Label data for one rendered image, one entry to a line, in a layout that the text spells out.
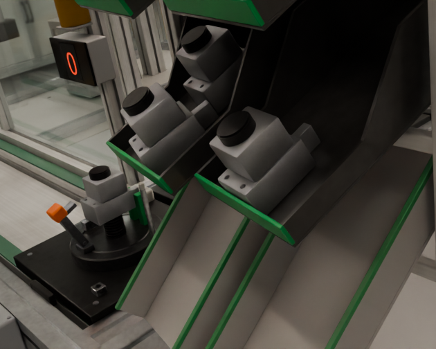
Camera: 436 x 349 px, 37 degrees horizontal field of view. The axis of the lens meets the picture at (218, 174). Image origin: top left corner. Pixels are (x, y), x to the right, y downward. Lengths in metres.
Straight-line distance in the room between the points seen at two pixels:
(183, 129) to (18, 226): 0.70
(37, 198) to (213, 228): 0.68
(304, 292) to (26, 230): 0.71
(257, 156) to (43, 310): 0.50
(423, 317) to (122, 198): 0.44
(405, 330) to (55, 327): 0.45
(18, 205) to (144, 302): 0.63
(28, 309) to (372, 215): 0.51
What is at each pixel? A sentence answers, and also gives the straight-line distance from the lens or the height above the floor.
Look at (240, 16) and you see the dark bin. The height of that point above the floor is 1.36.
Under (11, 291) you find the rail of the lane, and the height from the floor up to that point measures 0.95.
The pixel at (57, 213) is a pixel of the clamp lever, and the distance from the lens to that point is 0.90.
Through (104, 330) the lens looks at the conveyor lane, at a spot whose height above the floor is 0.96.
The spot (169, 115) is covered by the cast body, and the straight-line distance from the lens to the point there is 0.59.
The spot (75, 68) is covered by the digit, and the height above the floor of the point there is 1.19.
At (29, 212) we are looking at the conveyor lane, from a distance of 1.30.
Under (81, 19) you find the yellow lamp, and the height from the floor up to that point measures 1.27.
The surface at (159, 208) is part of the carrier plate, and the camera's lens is 1.05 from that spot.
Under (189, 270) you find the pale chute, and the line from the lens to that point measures 0.73.
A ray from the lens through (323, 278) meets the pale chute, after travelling 0.62.
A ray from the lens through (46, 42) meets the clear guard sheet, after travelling 1.30.
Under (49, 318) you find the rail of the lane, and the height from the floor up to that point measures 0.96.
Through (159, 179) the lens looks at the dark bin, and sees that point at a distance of 0.57.
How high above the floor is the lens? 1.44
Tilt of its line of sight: 25 degrees down
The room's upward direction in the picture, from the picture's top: 11 degrees counter-clockwise
